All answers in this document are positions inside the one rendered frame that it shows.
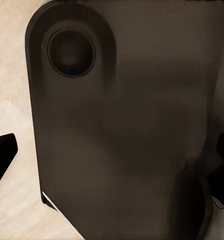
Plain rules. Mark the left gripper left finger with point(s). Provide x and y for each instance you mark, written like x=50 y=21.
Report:
x=8 y=150

